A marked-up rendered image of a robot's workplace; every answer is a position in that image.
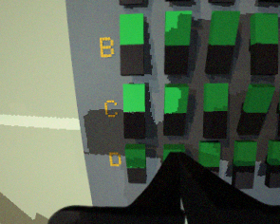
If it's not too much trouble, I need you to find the grey switch panel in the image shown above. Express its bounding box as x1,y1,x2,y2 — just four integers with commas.
65,0,280,207

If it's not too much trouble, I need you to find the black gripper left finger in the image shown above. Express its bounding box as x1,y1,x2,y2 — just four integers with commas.
47,153,186,224

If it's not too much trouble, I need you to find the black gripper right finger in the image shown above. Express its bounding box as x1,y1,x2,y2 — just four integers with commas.
177,152,280,224

